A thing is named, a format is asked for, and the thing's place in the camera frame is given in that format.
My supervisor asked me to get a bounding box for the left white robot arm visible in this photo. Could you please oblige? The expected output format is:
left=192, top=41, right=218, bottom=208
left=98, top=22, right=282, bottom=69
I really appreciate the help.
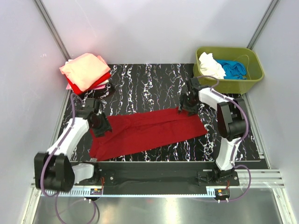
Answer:
left=34, top=98, right=112, bottom=196

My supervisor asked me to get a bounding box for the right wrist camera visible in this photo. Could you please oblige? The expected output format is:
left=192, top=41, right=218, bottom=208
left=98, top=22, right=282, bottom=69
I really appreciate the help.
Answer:
left=186, top=77, right=201, bottom=92

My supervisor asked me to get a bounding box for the right aluminium frame post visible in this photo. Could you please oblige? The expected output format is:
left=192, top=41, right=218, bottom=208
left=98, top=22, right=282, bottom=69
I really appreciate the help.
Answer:
left=247, top=0, right=281, bottom=50

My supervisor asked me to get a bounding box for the left aluminium frame post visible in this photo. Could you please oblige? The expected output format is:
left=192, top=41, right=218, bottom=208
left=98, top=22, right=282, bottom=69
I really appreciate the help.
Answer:
left=33, top=0, right=71, bottom=61

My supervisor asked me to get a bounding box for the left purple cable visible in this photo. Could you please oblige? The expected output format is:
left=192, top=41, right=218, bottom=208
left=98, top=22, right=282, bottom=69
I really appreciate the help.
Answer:
left=40, top=93, right=100, bottom=224

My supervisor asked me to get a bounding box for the folded red t-shirt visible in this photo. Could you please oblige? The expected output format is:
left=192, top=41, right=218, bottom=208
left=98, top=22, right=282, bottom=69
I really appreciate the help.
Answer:
left=66, top=72, right=111, bottom=95

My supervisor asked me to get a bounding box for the folded peach t-shirt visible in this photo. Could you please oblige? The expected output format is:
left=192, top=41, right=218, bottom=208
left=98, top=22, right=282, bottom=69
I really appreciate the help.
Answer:
left=59, top=53, right=110, bottom=91

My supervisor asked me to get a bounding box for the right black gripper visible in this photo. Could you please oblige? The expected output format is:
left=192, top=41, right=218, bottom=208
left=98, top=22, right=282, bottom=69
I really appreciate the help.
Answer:
left=178, top=93, right=199, bottom=117

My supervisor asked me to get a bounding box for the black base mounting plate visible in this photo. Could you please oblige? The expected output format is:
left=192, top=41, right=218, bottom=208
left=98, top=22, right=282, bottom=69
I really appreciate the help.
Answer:
left=79, top=161, right=240, bottom=196

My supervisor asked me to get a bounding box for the folded pink t-shirt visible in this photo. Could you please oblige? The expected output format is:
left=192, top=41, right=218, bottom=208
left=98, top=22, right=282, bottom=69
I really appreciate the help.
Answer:
left=66, top=56, right=110, bottom=90

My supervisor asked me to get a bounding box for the aluminium frame post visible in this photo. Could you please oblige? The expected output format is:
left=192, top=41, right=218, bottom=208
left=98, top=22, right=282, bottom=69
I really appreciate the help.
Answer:
left=33, top=0, right=71, bottom=61
left=247, top=0, right=281, bottom=50

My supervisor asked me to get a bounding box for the crumpled white t-shirt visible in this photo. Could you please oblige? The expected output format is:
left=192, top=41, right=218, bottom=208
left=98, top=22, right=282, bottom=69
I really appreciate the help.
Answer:
left=199, top=52, right=226, bottom=79

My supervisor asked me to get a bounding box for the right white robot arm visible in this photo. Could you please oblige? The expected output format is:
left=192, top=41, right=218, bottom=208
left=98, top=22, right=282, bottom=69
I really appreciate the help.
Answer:
left=178, top=77, right=249, bottom=185

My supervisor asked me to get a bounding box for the crumpled blue t-shirt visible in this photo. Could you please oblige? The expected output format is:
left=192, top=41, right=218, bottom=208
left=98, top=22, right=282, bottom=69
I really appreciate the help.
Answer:
left=216, top=60, right=247, bottom=80

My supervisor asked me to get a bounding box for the dark red t-shirt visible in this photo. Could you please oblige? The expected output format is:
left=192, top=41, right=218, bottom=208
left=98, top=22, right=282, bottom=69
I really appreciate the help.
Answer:
left=89, top=108, right=207, bottom=161

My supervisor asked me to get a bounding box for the olive green plastic bin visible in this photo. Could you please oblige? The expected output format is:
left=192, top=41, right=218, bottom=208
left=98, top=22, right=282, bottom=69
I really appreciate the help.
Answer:
left=193, top=46, right=264, bottom=94

